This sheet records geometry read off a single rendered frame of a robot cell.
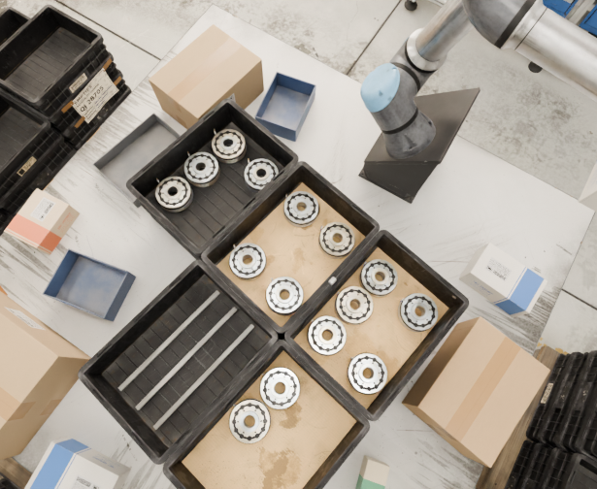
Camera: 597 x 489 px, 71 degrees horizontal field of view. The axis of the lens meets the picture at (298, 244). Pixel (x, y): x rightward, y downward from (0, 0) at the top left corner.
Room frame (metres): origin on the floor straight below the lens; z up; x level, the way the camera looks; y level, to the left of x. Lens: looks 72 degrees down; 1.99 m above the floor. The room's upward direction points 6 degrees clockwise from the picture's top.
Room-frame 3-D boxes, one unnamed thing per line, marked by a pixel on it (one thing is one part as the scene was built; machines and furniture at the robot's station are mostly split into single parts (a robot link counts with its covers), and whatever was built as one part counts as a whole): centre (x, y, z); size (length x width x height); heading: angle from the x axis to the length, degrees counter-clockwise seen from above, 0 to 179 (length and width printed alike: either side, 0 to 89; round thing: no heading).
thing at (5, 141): (0.78, 1.28, 0.31); 0.40 x 0.30 x 0.34; 153
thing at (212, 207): (0.52, 0.25, 0.87); 0.40 x 0.30 x 0.11; 143
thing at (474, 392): (0.02, -0.52, 0.78); 0.30 x 0.22 x 0.16; 146
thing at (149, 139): (0.64, 0.53, 0.73); 0.27 x 0.20 x 0.05; 143
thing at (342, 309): (0.20, -0.17, 0.86); 0.10 x 0.10 x 0.01
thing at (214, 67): (0.92, 0.35, 0.78); 0.30 x 0.22 x 0.16; 145
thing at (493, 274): (0.34, -0.64, 0.74); 0.20 x 0.12 x 0.09; 58
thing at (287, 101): (0.89, 0.09, 0.74); 0.20 x 0.15 x 0.07; 164
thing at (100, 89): (1.09, 0.95, 0.41); 0.31 x 0.02 x 0.16; 153
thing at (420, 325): (0.20, -0.35, 0.86); 0.10 x 0.10 x 0.01
